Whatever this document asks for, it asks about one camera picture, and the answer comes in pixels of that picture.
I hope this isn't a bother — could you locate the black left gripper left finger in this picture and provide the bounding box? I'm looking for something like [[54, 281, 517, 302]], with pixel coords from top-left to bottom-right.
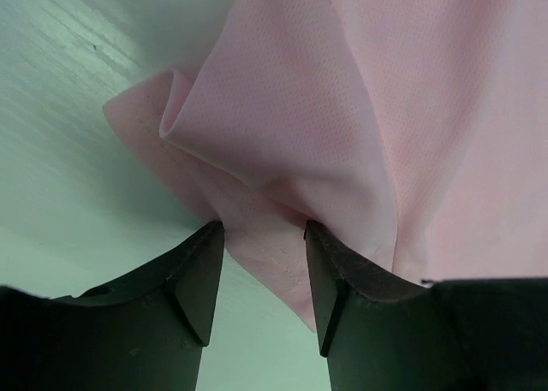
[[1, 222, 224, 390]]

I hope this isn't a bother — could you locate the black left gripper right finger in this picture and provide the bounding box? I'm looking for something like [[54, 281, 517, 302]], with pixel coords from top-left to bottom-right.
[[304, 221, 547, 390]]

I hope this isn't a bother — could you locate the pink t-shirt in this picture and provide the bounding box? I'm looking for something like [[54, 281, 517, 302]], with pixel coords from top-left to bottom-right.
[[104, 0, 547, 327]]

